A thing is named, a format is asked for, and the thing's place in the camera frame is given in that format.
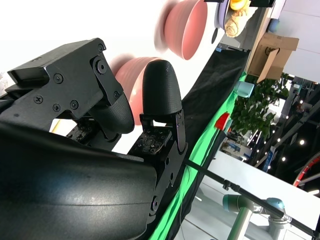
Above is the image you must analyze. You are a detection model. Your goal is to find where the black backdrop cloth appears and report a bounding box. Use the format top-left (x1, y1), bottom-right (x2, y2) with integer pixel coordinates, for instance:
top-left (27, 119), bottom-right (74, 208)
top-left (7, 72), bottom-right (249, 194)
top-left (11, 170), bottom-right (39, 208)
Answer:
top-left (169, 43), bottom-right (252, 240)

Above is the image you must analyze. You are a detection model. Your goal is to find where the green leafy plant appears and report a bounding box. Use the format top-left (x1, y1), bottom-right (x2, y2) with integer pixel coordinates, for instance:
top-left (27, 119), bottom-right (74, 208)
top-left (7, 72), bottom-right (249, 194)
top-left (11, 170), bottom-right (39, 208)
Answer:
top-left (231, 72), bottom-right (291, 141)

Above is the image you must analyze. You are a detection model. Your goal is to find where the red curved rail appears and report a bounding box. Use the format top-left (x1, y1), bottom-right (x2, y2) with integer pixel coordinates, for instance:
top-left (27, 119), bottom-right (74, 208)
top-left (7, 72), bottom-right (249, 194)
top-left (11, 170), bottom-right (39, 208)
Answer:
top-left (292, 152), bottom-right (320, 188)

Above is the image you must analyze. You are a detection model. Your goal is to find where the pink bowl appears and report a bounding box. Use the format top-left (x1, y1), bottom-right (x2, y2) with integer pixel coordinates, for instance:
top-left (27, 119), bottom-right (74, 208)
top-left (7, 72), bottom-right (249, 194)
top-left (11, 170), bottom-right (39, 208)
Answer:
top-left (163, 0), bottom-right (208, 61)
top-left (112, 56), bottom-right (164, 126)

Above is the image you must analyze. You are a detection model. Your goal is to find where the black round table grommet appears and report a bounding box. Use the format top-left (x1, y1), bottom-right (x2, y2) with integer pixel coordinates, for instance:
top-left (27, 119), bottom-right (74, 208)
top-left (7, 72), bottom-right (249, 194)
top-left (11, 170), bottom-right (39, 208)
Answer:
top-left (211, 27), bottom-right (220, 45)

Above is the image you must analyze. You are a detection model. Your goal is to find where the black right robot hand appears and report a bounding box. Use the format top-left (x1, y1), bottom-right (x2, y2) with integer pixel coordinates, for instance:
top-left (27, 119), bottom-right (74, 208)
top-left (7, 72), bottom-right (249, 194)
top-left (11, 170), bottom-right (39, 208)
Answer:
top-left (0, 37), bottom-right (189, 240)

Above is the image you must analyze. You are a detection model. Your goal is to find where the brown cardboard box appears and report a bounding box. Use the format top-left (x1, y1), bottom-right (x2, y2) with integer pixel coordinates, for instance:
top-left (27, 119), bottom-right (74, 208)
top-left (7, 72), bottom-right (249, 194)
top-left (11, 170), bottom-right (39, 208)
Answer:
top-left (246, 32), bottom-right (300, 84)

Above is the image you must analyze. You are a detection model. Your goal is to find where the beige rolled towel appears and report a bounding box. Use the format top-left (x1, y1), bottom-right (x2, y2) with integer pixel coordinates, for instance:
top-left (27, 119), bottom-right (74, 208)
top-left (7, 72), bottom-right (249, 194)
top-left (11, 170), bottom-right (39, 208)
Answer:
top-left (224, 7), bottom-right (258, 39)

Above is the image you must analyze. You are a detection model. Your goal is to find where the yellow toy duck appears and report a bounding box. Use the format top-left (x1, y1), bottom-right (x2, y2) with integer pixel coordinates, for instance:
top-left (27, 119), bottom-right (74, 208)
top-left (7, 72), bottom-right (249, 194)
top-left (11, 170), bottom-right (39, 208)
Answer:
top-left (229, 0), bottom-right (251, 11)

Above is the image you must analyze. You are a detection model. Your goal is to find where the purple plate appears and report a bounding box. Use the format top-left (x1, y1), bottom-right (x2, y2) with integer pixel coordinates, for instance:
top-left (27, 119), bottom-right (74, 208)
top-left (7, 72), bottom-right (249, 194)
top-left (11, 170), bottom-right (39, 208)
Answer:
top-left (214, 0), bottom-right (232, 31)

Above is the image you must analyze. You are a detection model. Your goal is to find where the black tripod pole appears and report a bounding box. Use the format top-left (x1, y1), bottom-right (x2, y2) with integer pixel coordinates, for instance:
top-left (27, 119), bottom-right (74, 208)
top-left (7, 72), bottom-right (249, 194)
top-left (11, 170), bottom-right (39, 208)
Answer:
top-left (183, 159), bottom-right (320, 238)

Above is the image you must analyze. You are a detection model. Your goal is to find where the red plastic block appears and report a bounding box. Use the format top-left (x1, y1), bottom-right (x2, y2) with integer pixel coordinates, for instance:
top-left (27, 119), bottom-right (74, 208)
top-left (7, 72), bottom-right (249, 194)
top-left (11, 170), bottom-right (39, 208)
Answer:
top-left (215, 112), bottom-right (230, 131)

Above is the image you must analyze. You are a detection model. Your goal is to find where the light teal plastic cup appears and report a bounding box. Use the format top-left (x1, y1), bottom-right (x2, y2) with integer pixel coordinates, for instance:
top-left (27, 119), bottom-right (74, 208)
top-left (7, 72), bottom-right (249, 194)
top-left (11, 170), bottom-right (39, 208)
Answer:
top-left (235, 80), bottom-right (255, 99)

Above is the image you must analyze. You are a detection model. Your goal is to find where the green cloth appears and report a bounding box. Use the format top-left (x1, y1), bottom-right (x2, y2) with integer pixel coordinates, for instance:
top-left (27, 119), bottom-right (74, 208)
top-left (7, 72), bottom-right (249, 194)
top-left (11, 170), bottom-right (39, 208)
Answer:
top-left (149, 71), bottom-right (247, 240)

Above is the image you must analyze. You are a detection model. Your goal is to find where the blue grey cup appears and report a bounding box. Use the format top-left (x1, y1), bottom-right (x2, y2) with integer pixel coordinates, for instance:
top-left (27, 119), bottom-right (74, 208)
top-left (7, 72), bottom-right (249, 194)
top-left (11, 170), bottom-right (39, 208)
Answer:
top-left (269, 19), bottom-right (281, 33)

